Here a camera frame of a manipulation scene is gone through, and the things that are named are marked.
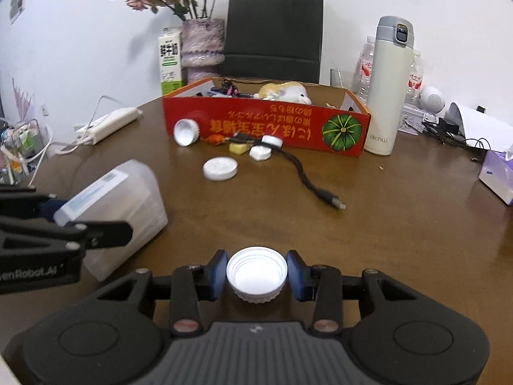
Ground white printed carton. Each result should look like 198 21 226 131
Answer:
399 104 433 133

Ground black cable tangle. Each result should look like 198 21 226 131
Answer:
421 114 492 165

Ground round white lid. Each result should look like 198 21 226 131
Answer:
202 156 238 181

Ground purple textured vase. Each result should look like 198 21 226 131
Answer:
180 18 226 86

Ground black usb cable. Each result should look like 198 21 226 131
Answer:
230 134 346 210

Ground purple tissue box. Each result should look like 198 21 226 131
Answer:
478 148 513 206

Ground white ridged jar lid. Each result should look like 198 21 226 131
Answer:
173 118 200 146

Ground clear drinking glass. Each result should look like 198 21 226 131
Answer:
330 68 363 91

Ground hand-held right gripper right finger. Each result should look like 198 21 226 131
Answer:
286 250 419 335

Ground shrink-wrapped water bottle pack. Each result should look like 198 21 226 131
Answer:
355 35 425 107

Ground pink paper decoration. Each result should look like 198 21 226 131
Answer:
12 78 37 121

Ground red cardboard box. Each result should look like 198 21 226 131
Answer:
162 77 372 156

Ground wall photo print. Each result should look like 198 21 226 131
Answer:
9 0 28 25

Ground green and white milk carton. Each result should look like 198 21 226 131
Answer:
157 26 183 97

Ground white paper sheet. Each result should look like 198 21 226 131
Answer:
447 102 513 149

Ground white screw jar lid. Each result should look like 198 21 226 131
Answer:
225 246 288 304

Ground cream thermos bottle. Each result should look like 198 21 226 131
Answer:
363 16 415 156

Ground white charging cable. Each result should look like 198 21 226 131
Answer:
30 95 139 185

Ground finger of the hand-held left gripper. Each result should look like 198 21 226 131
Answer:
0 217 134 261
0 186 67 225

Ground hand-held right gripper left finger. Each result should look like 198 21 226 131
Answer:
96 250 229 335

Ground round white speaker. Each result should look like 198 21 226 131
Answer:
419 85 446 115

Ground black paper bag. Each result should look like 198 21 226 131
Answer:
223 0 324 85

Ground yellow and white plush toy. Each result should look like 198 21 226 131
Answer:
257 81 313 107

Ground white power bank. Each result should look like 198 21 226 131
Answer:
75 107 144 145

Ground wooden desktop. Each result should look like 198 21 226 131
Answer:
0 96 513 385

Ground cluttered desk organizer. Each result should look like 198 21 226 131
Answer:
0 118 55 185

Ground translucent plastic container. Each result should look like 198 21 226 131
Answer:
53 159 169 282

